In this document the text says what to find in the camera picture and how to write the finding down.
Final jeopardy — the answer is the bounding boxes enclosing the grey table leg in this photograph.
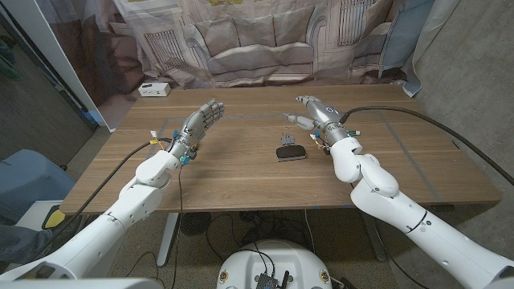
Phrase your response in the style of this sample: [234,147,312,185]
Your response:
[360,207,387,263]

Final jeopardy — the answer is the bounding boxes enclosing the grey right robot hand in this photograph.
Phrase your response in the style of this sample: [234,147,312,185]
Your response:
[283,95,361,156]

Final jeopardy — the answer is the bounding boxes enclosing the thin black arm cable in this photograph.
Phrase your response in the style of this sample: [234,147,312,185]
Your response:
[124,164,184,289]
[385,252,426,289]

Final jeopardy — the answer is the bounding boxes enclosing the black module with antenna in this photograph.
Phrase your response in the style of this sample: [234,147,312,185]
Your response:
[255,271,291,289]

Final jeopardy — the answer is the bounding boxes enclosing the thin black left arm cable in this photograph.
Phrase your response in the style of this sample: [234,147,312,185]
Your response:
[124,164,184,289]

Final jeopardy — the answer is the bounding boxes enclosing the round black floor fan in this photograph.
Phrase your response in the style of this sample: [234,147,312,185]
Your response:
[179,211,212,237]

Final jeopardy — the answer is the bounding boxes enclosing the white floor platform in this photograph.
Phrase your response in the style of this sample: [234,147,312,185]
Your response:
[15,199,65,226]

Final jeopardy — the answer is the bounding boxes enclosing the black floor cable tangle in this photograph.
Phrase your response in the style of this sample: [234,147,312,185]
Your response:
[204,209,318,264]

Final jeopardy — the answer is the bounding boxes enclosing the blue-grey chair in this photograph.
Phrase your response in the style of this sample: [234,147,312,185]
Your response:
[0,149,77,220]

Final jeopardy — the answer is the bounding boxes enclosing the white floor cable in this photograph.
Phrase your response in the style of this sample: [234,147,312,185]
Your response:
[304,208,317,252]

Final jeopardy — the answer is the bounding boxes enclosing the white table leg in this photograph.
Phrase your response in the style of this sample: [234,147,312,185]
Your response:
[156,212,180,267]

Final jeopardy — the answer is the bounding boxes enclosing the white power box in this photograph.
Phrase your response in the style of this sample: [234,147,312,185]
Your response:
[137,82,172,98]

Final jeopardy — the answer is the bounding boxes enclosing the black eraser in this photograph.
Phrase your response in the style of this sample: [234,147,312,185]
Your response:
[275,144,308,163]

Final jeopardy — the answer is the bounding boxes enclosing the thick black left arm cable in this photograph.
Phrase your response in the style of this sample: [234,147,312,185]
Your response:
[38,137,173,254]

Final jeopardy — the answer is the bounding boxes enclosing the white upright panel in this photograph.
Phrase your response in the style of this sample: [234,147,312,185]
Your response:
[0,0,117,132]

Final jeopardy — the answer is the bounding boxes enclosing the printed sofa backdrop cloth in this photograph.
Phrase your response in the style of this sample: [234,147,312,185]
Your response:
[39,0,461,132]

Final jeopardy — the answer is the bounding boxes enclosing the person leg in jeans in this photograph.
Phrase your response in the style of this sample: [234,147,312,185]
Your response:
[0,216,88,266]

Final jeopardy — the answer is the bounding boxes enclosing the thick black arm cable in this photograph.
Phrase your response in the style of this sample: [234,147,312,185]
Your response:
[339,104,514,186]
[38,137,173,254]

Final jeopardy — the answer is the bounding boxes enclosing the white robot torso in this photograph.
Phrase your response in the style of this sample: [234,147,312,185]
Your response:
[216,239,333,289]

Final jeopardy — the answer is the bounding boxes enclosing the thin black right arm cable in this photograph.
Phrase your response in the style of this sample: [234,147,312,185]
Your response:
[385,252,426,289]

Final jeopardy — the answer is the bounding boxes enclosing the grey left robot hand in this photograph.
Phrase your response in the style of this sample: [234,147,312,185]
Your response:
[164,99,226,165]

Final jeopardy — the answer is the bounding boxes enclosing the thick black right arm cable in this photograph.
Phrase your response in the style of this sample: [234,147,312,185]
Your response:
[339,104,514,186]

